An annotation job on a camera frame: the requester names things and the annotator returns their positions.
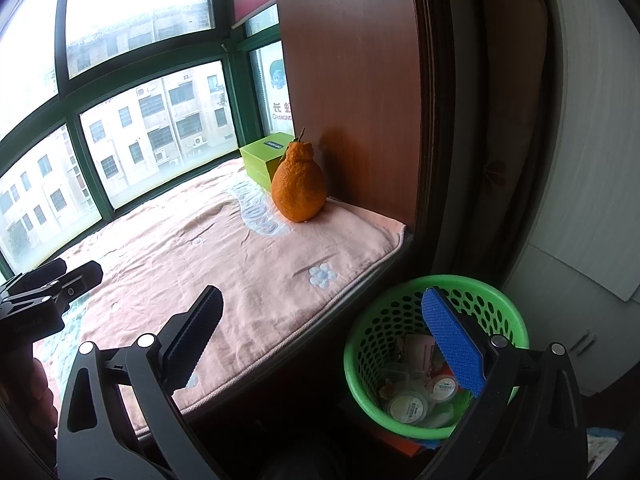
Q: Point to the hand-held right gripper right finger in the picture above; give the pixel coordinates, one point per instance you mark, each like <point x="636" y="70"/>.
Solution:
<point x="450" y="340"/>

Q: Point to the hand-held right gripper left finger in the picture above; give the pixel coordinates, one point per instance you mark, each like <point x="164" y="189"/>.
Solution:
<point x="200" y="330"/>

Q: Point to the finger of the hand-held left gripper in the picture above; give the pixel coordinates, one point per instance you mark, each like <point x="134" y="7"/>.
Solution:
<point x="80" y="280"/>
<point x="42" y="272"/>

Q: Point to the berry label jelly cup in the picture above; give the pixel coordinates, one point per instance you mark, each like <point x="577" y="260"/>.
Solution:
<point x="444" y="387"/>

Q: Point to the green plastic basket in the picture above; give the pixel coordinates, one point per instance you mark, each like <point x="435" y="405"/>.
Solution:
<point x="380" y="320"/>

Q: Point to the orange peel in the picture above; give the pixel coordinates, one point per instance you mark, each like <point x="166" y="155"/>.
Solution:
<point x="387" y="387"/>

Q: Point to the yellow label jelly cup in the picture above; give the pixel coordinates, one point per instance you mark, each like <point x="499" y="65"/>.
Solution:
<point x="407" y="406"/>

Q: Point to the person's left hand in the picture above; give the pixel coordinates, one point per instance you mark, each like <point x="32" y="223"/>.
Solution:
<point x="42" y="395"/>

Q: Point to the pink patterned blanket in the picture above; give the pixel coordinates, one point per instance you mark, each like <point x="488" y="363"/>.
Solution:
<point x="200" y="260"/>

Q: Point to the red and blue flat object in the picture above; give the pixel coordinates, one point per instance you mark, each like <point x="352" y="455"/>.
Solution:
<point x="400" y="441"/>

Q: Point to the bumpy orange citrus fruit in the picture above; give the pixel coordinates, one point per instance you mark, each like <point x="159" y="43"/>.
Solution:
<point x="300" y="190"/>

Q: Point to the apartment building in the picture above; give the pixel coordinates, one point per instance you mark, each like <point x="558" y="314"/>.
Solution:
<point x="150" y="120"/>

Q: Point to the green tissue box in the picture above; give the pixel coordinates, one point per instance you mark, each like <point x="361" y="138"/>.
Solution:
<point x="257" y="160"/>

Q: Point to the light patterned cloth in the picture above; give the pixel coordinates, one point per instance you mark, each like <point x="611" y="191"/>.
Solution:
<point x="605" y="452"/>

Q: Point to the white wardrobe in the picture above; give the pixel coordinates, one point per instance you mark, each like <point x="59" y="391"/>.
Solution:
<point x="590" y="160"/>

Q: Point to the brown curtain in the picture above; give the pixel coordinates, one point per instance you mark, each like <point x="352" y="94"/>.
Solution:
<point x="480" y="110"/>

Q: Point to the white outdoor air conditioner unit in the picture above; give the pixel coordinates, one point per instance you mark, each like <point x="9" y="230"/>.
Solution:
<point x="277" y="90"/>

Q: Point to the green window frame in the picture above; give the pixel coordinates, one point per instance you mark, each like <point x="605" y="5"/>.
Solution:
<point x="150" y="67"/>

